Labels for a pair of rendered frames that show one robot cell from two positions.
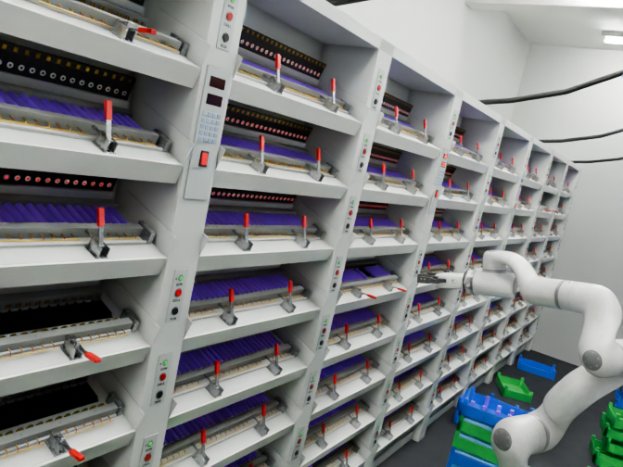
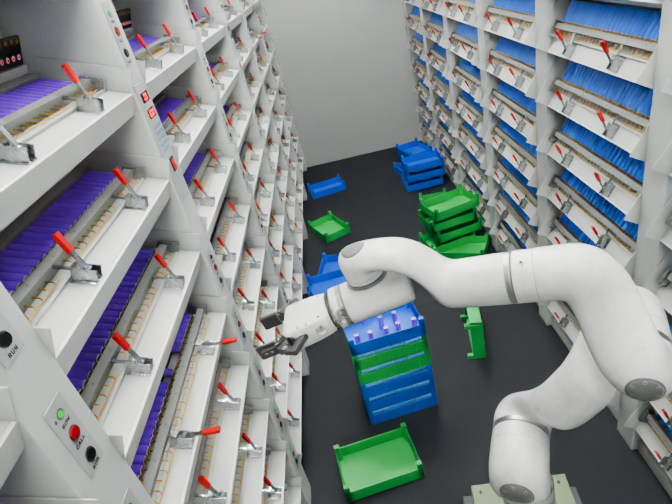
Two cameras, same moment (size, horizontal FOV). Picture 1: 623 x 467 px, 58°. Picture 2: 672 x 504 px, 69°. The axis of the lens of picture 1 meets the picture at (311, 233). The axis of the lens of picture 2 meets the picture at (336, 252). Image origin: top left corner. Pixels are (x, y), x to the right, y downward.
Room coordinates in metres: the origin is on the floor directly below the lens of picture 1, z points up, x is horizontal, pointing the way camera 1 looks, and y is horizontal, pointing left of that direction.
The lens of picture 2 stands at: (1.23, -0.23, 1.69)
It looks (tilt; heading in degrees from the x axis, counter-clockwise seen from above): 30 degrees down; 332
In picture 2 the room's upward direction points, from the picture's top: 15 degrees counter-clockwise
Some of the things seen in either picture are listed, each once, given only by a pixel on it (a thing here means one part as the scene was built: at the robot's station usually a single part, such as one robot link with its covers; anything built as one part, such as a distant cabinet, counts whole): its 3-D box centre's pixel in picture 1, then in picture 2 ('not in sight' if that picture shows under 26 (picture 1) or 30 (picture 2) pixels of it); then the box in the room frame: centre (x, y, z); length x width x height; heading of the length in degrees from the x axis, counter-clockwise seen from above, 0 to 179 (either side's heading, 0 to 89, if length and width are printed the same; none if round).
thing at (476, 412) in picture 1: (498, 411); (380, 322); (2.53, -1.03, 0.44); 0.30 x 0.20 x 0.08; 66
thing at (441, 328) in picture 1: (443, 279); (231, 215); (3.05, -0.76, 0.90); 0.20 x 0.09 x 1.81; 58
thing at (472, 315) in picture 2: not in sight; (470, 320); (2.56, -1.53, 0.10); 0.30 x 0.08 x 0.20; 139
